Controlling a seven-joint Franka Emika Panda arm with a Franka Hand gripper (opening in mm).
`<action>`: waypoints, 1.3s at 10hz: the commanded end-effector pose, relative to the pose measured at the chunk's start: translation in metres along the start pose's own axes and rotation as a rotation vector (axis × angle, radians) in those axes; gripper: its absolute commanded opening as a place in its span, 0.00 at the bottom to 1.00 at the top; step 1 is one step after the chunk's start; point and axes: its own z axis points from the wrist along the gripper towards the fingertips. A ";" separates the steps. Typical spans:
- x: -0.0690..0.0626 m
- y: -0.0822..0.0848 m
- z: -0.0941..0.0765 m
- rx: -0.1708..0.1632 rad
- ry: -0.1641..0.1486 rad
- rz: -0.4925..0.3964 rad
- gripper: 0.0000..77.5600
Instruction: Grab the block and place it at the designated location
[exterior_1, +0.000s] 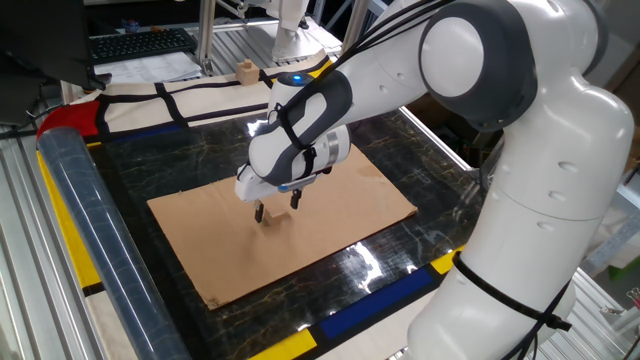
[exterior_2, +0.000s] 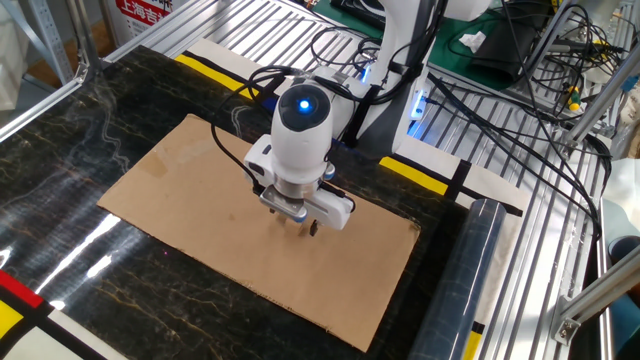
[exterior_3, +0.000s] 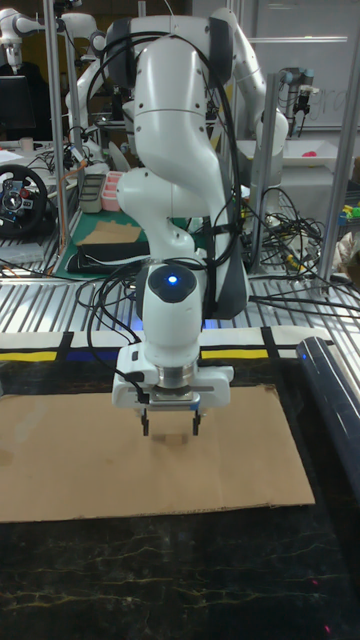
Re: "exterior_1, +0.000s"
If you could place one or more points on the brown cardboard sheet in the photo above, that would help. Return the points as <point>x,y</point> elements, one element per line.
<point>340,215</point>

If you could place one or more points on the notched wooden piece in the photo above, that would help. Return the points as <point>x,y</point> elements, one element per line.
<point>247,72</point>

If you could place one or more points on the clear plastic tube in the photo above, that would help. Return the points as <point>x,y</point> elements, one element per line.
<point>110,240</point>

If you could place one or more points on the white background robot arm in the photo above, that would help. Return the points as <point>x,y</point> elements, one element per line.
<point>295,45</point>

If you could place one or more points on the white paper sheets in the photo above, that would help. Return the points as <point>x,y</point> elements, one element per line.
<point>150,67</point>

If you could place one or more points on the aluminium frame post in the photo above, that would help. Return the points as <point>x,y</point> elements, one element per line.
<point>205,35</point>
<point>356,17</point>

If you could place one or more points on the small wooden cube block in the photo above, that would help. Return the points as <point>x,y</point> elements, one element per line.
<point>277,218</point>

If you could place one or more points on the aluminium diagonal strut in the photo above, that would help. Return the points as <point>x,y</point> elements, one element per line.
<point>487,160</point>

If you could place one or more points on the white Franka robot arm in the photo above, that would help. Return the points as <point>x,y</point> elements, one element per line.
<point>550,200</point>

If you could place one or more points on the black computer keyboard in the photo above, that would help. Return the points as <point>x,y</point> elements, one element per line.
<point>140,44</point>

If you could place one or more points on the colour block patterned cloth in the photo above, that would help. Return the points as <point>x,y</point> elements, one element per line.
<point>135,107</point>

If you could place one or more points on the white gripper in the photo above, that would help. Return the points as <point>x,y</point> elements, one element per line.
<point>250,191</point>

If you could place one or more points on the black computer monitor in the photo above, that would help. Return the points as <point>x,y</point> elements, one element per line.
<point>45,40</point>

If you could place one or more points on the black marble pattern mat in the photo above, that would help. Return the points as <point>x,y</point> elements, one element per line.
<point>175,160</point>

